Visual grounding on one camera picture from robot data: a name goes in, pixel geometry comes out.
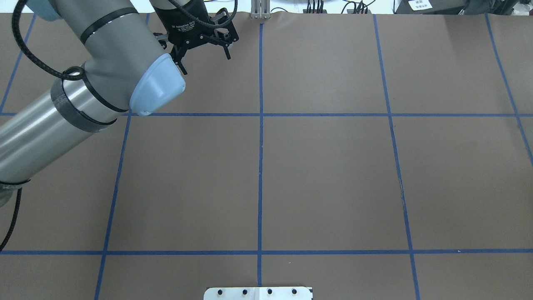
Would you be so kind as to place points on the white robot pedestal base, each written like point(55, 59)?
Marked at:
point(259, 293)

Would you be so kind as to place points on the aluminium frame post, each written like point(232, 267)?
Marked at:
point(260, 9)

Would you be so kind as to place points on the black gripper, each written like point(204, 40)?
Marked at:
point(184, 21)

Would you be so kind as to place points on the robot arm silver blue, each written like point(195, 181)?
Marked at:
point(130, 68)

